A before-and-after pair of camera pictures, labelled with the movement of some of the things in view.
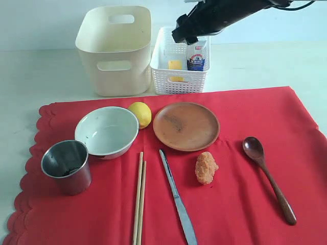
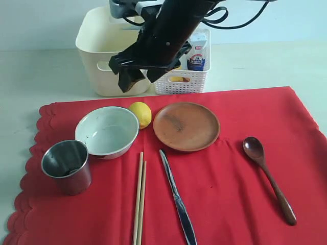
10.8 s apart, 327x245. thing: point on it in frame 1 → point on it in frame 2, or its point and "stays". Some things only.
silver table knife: [189, 232] stays
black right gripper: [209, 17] → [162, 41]
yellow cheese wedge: [176, 65] stays
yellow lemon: [143, 113] stays
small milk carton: [196, 54] stays
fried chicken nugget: [205, 167] → [134, 82]
